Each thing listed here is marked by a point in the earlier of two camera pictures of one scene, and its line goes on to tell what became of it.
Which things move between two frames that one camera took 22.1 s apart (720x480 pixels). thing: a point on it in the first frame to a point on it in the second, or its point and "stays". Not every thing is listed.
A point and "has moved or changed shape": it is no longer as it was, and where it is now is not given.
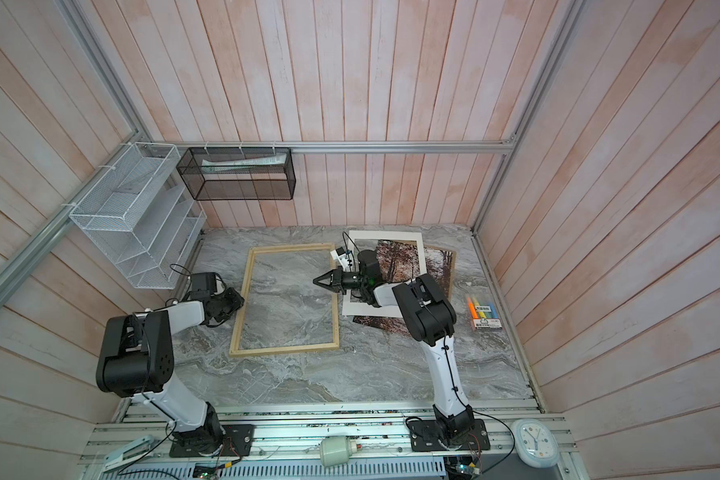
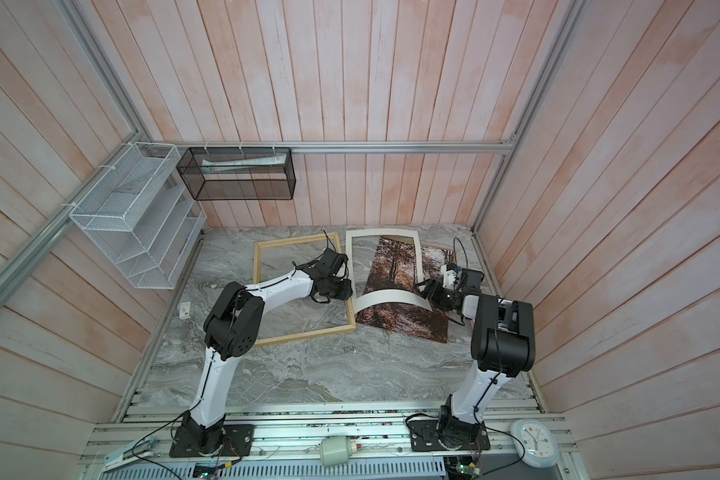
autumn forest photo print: x=397 y=261 stays
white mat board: x=369 y=309 has moved or changed shape
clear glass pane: x=283 y=306 stays
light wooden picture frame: x=243 y=301 to x=257 y=280
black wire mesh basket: x=238 y=173 stays
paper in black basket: x=210 y=166 stays
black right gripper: x=338 y=281 to x=432 y=283
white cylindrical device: x=336 y=451 stays
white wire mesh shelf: x=141 y=216 stays
